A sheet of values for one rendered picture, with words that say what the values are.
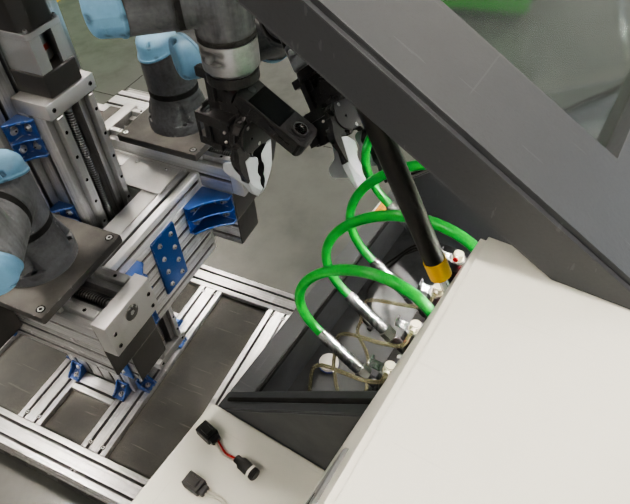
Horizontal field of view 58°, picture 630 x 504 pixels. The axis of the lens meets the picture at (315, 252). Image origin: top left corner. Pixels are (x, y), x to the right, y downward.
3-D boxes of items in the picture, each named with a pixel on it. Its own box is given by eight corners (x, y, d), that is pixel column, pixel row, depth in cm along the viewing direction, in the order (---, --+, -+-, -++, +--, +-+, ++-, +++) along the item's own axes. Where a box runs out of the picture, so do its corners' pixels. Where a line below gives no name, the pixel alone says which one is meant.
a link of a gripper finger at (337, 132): (355, 164, 89) (342, 111, 90) (363, 161, 88) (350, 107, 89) (333, 166, 87) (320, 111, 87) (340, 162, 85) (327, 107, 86)
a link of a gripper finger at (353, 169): (345, 200, 92) (332, 146, 93) (369, 191, 88) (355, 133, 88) (330, 202, 90) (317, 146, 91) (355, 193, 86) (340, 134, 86)
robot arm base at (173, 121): (137, 129, 137) (125, 92, 130) (172, 97, 146) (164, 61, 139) (190, 143, 132) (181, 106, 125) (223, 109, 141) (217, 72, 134)
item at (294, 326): (388, 234, 144) (392, 185, 133) (404, 240, 143) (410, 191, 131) (241, 432, 109) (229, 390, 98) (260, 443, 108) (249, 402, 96)
